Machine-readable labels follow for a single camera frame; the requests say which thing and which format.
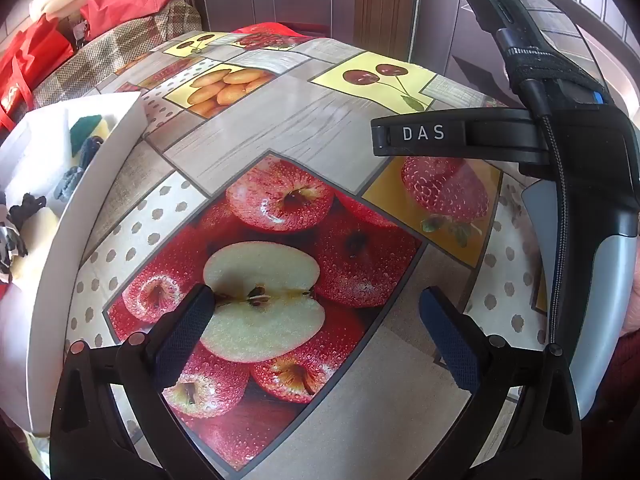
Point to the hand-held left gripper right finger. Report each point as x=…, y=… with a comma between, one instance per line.
x=450, y=340

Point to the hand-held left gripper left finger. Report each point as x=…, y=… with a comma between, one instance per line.
x=185, y=325

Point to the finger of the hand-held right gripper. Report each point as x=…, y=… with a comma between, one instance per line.
x=490, y=135

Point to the white cardboard box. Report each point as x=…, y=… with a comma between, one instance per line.
x=75, y=240

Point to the plain yellow sponge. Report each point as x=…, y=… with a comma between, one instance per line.
x=42, y=240

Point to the white foam block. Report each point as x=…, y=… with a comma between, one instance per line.
x=35, y=150

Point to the person's right forearm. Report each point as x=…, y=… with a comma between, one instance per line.
x=631, y=365

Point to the fruit print tablecloth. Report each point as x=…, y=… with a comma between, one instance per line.
x=310, y=125

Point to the zebra print scrunchie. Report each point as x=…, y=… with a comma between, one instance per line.
x=10, y=250

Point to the plaid cloth cover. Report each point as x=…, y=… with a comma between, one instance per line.
x=115, y=45

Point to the red tote bag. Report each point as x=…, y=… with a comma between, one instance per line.
x=30, y=60

